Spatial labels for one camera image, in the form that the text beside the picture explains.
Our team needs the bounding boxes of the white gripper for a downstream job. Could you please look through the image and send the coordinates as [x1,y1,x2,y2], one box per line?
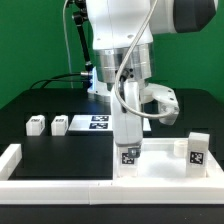
[110,82,143,158]

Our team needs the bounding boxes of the white square table top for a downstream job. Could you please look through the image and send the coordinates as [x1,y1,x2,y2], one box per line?
[113,138,220,179]

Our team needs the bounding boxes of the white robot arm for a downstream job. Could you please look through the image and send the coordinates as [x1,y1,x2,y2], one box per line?
[86,0,218,159]

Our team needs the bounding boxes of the white U-shaped obstacle fence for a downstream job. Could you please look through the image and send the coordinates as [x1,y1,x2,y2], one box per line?
[0,144,224,205]

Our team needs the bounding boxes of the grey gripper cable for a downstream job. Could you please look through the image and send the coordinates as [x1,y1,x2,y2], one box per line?
[113,0,179,119]

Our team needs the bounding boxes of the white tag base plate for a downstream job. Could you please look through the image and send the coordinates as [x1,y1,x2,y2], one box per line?
[67,114,153,132]

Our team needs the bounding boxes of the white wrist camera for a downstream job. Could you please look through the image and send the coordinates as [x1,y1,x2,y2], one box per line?
[144,84,179,125]

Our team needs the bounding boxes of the black cables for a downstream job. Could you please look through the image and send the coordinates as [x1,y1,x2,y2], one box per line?
[29,73,94,90]

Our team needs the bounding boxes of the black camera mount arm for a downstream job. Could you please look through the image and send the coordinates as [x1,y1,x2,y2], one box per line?
[72,0,93,72]

